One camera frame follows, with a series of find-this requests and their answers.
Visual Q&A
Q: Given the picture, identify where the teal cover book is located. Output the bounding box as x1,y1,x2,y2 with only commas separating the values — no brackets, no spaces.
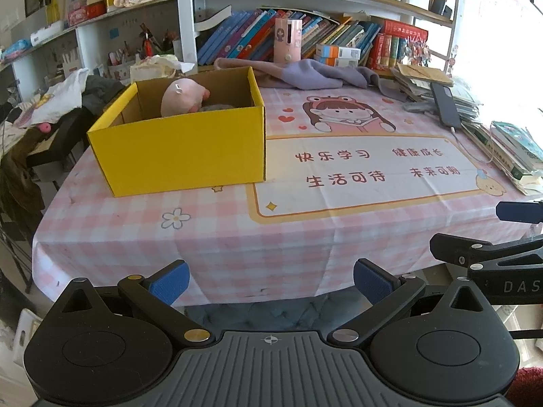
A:
491,121,543,171

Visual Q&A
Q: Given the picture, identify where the dark teal cushioned seat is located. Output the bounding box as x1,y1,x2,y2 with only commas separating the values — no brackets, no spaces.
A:
180,292,374,335

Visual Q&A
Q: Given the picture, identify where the row of slanted picture books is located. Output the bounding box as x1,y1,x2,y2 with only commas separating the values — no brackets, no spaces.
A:
197,8,382,69

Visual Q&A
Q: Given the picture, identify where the brown envelope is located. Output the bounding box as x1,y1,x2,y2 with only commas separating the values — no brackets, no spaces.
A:
396,63,454,88

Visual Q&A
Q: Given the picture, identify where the red flat boxed book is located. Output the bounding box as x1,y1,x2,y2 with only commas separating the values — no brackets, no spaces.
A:
382,19,429,39

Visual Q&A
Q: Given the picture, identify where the pink plush pig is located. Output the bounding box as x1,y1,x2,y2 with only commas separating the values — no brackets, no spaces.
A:
160,78,211,117

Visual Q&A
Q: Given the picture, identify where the colourful figurine cluster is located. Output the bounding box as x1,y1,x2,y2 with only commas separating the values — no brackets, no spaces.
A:
399,36,431,69

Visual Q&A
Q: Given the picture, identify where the pink cylindrical gadget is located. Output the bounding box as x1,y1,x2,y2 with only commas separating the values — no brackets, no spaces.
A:
274,18,303,64

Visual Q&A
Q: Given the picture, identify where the white side shelf unit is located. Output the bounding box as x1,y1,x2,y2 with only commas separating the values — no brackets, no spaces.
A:
0,0,179,90

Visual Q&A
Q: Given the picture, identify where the stack of books and papers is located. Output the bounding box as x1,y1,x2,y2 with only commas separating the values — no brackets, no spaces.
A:
462,124,537,183

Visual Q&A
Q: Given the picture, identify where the white printed shirt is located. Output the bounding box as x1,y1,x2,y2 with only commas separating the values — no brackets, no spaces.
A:
13,68,90,130

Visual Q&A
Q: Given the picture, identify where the wide red dictionary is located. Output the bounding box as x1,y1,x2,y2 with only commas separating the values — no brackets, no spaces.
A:
368,33,385,69

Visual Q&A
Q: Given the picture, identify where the black chair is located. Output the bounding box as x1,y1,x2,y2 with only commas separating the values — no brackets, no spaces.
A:
25,106,100,170

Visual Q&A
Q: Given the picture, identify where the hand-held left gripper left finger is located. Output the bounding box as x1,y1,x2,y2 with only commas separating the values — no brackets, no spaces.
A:
44,259,213,347

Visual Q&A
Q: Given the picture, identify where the orange and white carton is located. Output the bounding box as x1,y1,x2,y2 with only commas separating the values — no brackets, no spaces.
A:
316,43,361,61
315,55,359,69

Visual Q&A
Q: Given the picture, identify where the red fuzzy fabric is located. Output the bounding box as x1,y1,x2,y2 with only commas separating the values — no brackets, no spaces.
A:
515,367,543,407

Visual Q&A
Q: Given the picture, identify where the white charging cable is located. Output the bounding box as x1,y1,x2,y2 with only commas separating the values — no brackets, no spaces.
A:
450,121,497,164

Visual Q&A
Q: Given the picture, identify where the pile of papers and booklets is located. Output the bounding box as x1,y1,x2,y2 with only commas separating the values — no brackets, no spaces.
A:
390,65,484,125

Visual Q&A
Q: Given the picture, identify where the yellow cardboard box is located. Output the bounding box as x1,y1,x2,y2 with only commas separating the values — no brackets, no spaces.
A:
87,66,267,198

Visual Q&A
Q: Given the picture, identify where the white plastic stool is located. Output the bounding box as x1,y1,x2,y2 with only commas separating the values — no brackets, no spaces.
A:
12,307,45,367

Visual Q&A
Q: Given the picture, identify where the brown fuzzy garment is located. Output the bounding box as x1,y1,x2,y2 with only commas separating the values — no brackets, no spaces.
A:
0,133,49,238

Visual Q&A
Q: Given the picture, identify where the cream cloth bundle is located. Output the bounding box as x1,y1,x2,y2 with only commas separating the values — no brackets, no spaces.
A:
129,54,196,83

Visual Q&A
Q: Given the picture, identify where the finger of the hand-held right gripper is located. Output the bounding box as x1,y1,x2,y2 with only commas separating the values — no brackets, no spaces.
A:
429,232,543,273
495,200,543,224

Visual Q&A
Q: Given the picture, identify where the purple cloth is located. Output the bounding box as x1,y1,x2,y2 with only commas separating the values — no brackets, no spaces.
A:
213,57,408,102

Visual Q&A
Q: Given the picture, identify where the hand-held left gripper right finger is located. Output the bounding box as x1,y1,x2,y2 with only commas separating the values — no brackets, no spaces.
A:
327,258,503,346

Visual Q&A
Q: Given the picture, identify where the dark jacket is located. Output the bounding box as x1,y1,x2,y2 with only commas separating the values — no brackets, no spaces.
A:
80,74,130,115

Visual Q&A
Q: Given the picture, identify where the black phone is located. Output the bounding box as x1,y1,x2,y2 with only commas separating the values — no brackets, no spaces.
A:
430,81,462,129

